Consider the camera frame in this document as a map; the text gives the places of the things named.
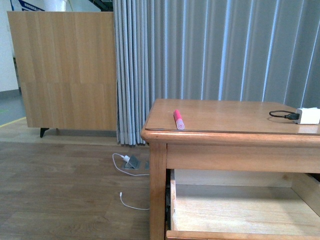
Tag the pink marker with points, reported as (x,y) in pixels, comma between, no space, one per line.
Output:
(178,120)

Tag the grey pleated curtain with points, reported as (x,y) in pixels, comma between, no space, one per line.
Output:
(227,50)

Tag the white charger block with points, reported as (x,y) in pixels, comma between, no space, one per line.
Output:
(308,116)

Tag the wooden nightstand frame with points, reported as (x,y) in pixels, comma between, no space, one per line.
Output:
(235,136)

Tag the metal floor socket box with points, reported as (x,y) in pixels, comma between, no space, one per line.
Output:
(133,164)

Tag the wooden drawer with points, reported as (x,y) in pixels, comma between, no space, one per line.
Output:
(242,205)

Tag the light wooden cabinet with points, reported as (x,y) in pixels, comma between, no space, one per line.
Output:
(66,64)

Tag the white plug adapter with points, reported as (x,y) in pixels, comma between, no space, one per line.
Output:
(126,158)

